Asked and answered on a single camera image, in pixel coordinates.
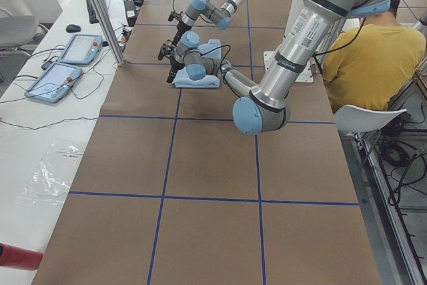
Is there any clear plastic bag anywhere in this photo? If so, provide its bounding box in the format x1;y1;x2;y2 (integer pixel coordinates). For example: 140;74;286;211
17;139;87;208

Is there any red cylinder bottle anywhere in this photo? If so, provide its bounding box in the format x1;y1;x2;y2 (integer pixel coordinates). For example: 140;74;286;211
0;243;43;271

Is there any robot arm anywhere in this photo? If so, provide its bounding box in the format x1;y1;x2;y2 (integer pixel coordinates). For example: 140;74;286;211
168;0;245;46
158;0;391;135

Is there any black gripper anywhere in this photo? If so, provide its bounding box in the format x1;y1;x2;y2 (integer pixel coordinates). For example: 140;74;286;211
167;11;191;46
157;40;184;83

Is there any person in yellow shirt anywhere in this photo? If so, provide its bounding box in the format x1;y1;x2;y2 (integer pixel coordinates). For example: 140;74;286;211
322;0;426;112

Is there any black keyboard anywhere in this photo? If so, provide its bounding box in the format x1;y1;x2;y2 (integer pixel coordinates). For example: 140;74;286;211
86;0;107;24

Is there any black smartphone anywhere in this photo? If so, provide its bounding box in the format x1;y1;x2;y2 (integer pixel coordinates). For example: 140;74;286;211
41;59;56;70

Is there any aluminium frame post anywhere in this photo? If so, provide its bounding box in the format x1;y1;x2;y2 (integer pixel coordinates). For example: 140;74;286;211
90;0;125;67

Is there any blue teach pendant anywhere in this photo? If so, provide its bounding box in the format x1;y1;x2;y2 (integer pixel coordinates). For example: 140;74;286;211
24;62;83;103
58;34;103;65

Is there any white chair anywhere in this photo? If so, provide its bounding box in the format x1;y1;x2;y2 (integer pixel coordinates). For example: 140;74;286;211
334;104;407;134

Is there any black computer mouse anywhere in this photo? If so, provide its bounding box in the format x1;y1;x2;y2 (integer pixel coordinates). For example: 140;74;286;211
65;24;81;33

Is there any light blue button-up shirt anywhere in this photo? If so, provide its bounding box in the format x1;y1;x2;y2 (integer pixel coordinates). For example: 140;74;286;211
172;39;222;88

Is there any lower blue teach pendant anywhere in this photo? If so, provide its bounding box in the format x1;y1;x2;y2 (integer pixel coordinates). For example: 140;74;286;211
24;62;83;103

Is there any upper blue teach pendant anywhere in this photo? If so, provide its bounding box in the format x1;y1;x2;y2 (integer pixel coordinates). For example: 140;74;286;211
58;34;103;65

